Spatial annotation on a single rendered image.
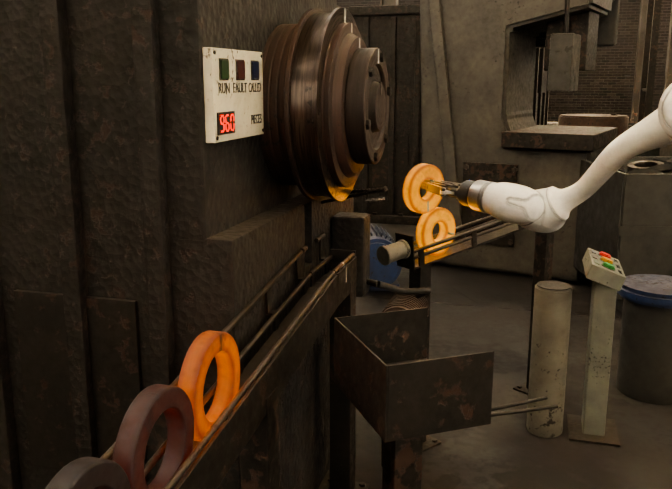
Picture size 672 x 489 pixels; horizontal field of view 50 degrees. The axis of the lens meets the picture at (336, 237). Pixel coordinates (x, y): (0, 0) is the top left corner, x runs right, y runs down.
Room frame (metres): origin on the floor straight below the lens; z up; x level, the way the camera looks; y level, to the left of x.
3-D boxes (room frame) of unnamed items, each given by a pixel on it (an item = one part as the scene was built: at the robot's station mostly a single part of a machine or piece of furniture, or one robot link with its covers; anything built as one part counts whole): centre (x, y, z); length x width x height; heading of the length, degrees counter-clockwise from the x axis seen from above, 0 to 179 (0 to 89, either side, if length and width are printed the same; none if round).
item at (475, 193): (2.02, -0.42, 0.86); 0.09 x 0.06 x 0.09; 129
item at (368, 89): (1.80, -0.08, 1.11); 0.28 x 0.06 x 0.28; 164
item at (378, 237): (4.10, -0.20, 0.17); 0.57 x 0.31 x 0.34; 4
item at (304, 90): (1.83, 0.01, 1.11); 0.47 x 0.06 x 0.47; 164
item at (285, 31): (1.85, 0.09, 1.12); 0.47 x 0.10 x 0.47; 164
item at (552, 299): (2.29, -0.72, 0.26); 0.12 x 0.12 x 0.52
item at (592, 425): (2.28, -0.88, 0.31); 0.24 x 0.16 x 0.62; 164
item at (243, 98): (1.53, 0.21, 1.15); 0.26 x 0.02 x 0.18; 164
